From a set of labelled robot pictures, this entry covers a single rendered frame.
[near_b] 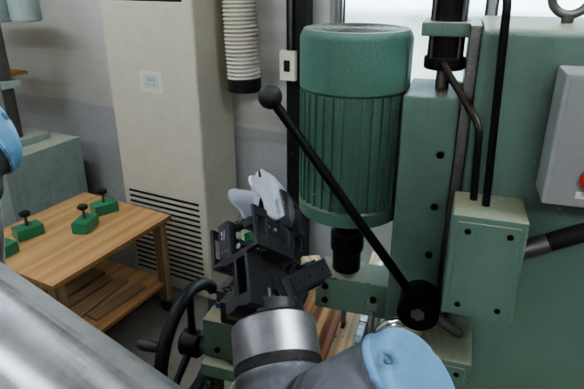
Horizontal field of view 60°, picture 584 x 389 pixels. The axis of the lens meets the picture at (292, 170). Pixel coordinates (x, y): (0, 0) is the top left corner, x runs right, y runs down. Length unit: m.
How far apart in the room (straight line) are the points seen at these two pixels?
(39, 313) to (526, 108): 0.58
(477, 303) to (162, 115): 1.92
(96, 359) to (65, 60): 2.95
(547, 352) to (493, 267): 0.22
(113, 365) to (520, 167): 0.55
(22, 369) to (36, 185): 2.64
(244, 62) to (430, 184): 1.57
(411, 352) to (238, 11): 1.94
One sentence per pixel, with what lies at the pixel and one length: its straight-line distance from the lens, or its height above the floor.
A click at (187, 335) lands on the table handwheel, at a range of 1.19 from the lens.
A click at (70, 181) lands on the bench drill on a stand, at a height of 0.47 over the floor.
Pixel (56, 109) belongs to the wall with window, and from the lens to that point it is 3.45.
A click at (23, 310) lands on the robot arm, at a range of 0.42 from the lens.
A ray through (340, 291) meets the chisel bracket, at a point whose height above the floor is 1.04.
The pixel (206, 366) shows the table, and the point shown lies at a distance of 1.07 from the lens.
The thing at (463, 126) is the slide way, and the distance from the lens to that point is 0.75.
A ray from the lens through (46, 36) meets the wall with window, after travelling 3.36.
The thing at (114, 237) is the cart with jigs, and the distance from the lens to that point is 2.30.
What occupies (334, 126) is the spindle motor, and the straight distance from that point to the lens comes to 0.76.
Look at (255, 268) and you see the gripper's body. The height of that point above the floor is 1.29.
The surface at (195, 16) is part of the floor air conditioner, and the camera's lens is 2.24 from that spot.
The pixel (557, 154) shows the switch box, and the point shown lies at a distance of 0.67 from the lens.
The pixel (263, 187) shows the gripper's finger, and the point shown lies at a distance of 0.63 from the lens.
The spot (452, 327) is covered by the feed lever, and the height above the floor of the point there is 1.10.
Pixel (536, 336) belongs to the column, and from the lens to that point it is 0.87.
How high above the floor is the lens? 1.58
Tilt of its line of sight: 22 degrees down
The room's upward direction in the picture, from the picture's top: straight up
